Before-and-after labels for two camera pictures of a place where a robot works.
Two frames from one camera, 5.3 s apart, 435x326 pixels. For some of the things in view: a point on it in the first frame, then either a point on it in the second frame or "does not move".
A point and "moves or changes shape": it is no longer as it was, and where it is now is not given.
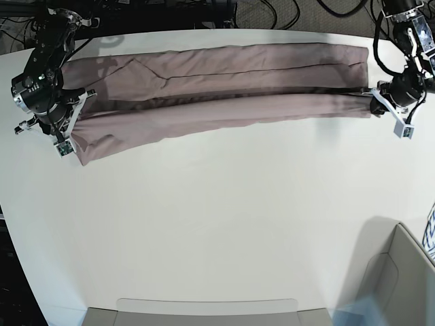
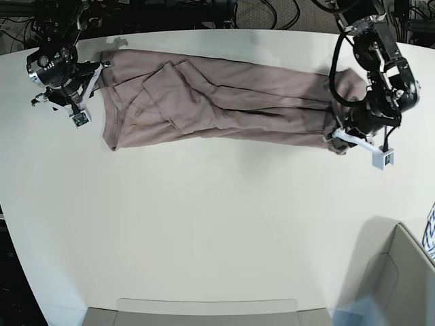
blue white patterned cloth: [428, 240] does not move
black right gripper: [405, 88] → [364, 119]
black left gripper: [42, 93] → [60, 69]
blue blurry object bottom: [364, 310] does not move
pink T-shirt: [127, 97] moves or changes shape
